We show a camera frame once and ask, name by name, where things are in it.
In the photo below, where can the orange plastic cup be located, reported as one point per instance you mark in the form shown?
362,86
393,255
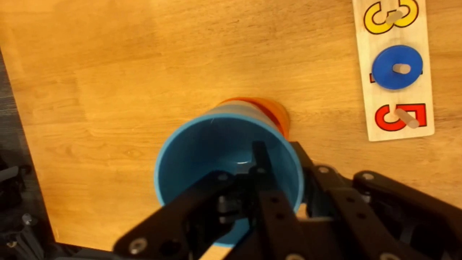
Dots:
271,111

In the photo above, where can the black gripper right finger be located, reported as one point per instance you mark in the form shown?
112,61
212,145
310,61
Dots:
384,217

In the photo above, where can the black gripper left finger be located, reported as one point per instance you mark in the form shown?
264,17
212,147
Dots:
268,217

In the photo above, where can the red number five piece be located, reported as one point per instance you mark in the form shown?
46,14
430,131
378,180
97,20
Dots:
384,119

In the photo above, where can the blue plastic cup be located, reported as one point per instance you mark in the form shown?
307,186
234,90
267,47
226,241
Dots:
206,154

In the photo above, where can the yellow number three piece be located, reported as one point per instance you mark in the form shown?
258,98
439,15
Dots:
375,22

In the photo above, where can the blue round puzzle piece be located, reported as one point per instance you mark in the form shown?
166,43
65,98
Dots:
397,67

